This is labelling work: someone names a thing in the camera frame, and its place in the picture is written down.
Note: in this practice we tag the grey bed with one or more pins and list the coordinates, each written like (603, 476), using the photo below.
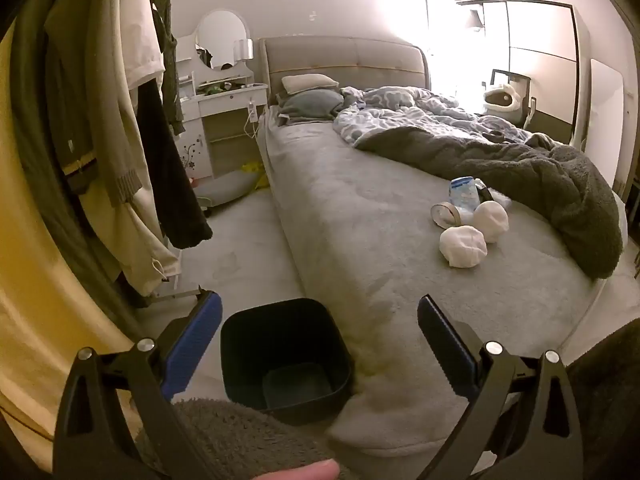
(350, 220)

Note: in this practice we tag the white wardrobe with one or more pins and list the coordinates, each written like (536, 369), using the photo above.
(535, 50)

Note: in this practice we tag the beige hoodie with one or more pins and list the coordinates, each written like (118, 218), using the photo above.
(130, 240)

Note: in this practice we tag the beige pillow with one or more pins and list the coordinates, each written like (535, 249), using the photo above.
(307, 83)

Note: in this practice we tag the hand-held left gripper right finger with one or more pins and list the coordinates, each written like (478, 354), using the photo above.
(445, 345)

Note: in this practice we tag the black hanging garment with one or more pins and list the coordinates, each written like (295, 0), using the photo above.
(170, 175)

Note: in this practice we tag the grey-blue pillow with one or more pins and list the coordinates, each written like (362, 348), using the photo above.
(310, 104)

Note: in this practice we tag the person's left hand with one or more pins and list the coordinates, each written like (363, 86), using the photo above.
(305, 471)

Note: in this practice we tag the green knitted garment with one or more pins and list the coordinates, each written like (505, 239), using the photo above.
(170, 70)

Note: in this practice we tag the blue patterned duvet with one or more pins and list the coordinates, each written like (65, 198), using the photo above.
(390, 110)

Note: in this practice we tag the white clothes rack base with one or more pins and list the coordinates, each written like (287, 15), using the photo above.
(180, 294)

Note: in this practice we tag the olive knit sweater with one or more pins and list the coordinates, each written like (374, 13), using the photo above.
(100, 85)

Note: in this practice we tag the yellow curtain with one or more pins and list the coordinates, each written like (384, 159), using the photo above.
(40, 310)

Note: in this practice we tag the white shirt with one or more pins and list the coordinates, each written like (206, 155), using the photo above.
(140, 35)

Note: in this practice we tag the olive jacket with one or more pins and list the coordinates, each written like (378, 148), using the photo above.
(45, 110)

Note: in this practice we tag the grey fleece garment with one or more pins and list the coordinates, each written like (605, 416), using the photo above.
(230, 435)

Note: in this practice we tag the oval mirror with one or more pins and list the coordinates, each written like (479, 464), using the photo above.
(220, 35)

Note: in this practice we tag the black plastic waste bin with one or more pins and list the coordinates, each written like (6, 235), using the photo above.
(250, 340)

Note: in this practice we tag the yellow bag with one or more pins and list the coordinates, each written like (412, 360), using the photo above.
(255, 172)

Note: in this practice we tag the tape roll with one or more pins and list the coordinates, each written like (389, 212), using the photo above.
(442, 214)

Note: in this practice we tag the dark grey fleece blanket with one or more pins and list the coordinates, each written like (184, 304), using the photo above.
(550, 175)

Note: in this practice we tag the grey cushion stool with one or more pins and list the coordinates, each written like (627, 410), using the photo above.
(222, 189)

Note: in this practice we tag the white dressing table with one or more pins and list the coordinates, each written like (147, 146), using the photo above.
(225, 105)

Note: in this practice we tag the white board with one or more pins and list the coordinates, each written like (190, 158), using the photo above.
(605, 120)

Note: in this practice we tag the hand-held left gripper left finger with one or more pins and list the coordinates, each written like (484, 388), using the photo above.
(199, 340)

